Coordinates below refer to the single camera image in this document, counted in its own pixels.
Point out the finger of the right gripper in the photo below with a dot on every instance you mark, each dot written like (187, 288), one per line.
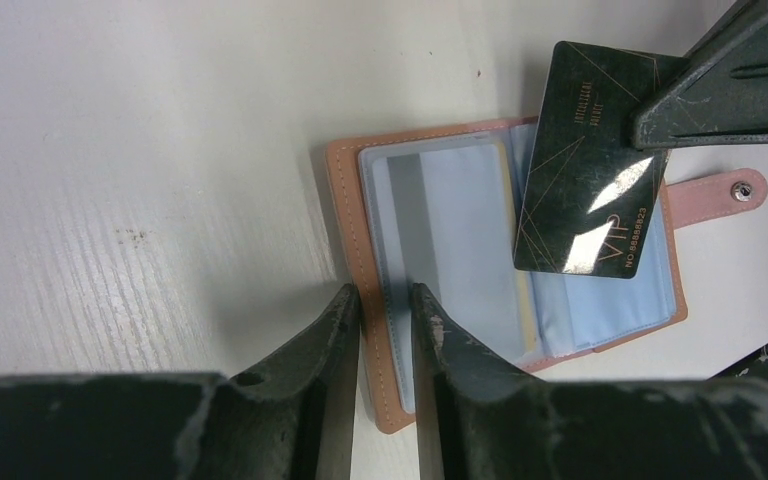
(721, 98)

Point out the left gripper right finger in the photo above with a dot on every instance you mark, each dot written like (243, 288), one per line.
(480, 417)

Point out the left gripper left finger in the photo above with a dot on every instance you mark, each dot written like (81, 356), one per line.
(289, 416)

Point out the dark green VIP credit card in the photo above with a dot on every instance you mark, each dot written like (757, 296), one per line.
(590, 194)

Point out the gold VIP credit card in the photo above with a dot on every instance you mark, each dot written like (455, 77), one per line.
(525, 315)

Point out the white black-striped credit card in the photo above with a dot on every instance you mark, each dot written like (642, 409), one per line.
(442, 222)

